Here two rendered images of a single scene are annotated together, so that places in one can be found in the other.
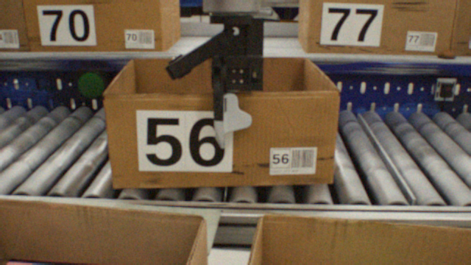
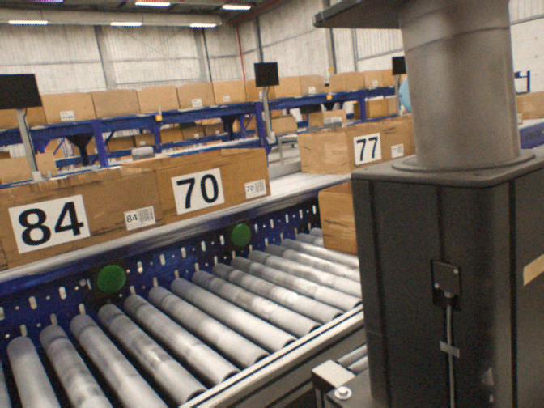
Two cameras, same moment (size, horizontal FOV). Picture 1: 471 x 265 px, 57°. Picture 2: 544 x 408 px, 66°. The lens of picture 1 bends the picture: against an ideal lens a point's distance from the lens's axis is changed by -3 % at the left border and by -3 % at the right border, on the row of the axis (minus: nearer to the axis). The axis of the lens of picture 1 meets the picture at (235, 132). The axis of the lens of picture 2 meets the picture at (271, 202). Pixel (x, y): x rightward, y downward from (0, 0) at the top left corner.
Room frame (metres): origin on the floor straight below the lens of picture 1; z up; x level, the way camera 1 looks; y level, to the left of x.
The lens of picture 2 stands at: (0.14, 1.08, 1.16)
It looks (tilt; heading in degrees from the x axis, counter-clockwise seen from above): 12 degrees down; 321
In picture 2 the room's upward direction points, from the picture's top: 8 degrees counter-clockwise
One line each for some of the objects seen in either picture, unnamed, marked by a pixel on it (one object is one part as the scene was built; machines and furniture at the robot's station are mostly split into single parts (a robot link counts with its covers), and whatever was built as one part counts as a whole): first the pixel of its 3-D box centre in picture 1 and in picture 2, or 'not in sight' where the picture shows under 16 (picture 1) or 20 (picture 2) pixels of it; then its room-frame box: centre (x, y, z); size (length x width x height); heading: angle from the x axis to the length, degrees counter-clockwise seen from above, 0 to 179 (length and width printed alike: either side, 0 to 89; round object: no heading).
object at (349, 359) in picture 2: not in sight; (396, 333); (0.55, 0.50, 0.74); 0.28 x 0.02 x 0.02; 83
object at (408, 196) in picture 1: (378, 165); not in sight; (0.89, -0.32, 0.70); 0.46 x 0.01 x 0.09; 177
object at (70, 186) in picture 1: (101, 149); (323, 267); (0.92, 0.30, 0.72); 0.52 x 0.05 x 0.05; 177
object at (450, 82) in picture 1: (446, 91); not in sight; (1.12, -0.56, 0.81); 0.05 x 0.02 x 0.07; 87
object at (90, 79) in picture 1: (90, 85); (241, 235); (1.16, 0.39, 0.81); 0.07 x 0.01 x 0.07; 87
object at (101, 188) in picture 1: (130, 150); (339, 260); (0.91, 0.24, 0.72); 0.52 x 0.05 x 0.05; 177
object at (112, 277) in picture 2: not in sight; (111, 278); (1.18, 0.78, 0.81); 0.07 x 0.01 x 0.07; 87
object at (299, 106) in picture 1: (221, 114); (399, 207); (0.84, 0.03, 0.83); 0.39 x 0.29 x 0.17; 93
